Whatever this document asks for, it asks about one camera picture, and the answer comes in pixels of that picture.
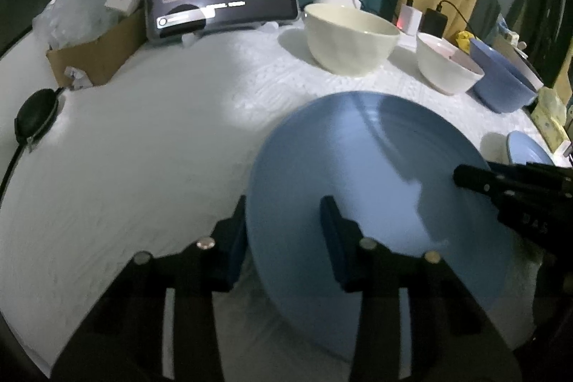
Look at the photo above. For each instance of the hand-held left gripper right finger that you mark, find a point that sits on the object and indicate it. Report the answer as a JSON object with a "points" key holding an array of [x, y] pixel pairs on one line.
{"points": [[331, 239]]}

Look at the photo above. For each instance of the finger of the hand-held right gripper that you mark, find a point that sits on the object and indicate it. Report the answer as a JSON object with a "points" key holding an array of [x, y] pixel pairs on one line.
{"points": [[470, 178], [537, 171]]}

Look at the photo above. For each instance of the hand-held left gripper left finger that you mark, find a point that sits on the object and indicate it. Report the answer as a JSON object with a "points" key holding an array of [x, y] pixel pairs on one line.
{"points": [[235, 243]]}

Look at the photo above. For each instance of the dark blue bowl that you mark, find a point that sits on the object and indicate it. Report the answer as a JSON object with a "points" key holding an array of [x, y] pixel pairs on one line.
{"points": [[497, 93]]}

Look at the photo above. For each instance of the large light blue plate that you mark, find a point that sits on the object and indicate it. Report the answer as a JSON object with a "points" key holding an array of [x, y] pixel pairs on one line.
{"points": [[358, 149]]}

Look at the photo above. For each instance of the white bowl with pink inside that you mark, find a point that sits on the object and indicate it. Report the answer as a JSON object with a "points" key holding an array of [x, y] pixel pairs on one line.
{"points": [[443, 77]]}

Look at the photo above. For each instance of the small blue plate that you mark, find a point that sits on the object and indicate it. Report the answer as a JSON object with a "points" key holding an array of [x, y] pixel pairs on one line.
{"points": [[523, 149]]}

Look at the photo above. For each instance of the yellow tissue packet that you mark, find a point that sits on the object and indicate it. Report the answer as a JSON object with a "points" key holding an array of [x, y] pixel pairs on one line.
{"points": [[548, 118]]}

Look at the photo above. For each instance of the yellow wipes packet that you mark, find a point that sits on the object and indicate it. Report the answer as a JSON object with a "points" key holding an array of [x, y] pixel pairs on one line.
{"points": [[463, 38]]}

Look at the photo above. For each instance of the white power strip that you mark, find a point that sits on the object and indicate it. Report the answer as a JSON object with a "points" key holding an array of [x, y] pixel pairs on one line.
{"points": [[405, 41]]}

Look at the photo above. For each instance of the black charger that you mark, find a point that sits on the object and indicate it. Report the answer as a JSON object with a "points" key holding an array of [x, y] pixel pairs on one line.
{"points": [[433, 24]]}

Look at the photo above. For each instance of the dark grey chair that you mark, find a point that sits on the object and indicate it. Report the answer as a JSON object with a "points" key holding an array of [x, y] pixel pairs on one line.
{"points": [[485, 10]]}

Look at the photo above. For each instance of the white charger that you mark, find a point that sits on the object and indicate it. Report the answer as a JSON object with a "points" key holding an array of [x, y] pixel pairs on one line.
{"points": [[409, 17]]}

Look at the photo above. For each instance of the cream bowl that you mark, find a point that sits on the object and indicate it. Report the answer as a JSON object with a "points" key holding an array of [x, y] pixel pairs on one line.
{"points": [[349, 51]]}

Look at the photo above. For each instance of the cardboard box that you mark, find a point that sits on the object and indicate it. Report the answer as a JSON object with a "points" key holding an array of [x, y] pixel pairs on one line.
{"points": [[103, 60]]}

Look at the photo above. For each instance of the crumpled white paper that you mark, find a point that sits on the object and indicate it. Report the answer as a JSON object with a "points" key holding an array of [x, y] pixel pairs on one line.
{"points": [[78, 77]]}

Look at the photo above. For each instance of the clear plastic bag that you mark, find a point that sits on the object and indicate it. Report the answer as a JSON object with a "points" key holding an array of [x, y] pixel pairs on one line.
{"points": [[71, 10]]}

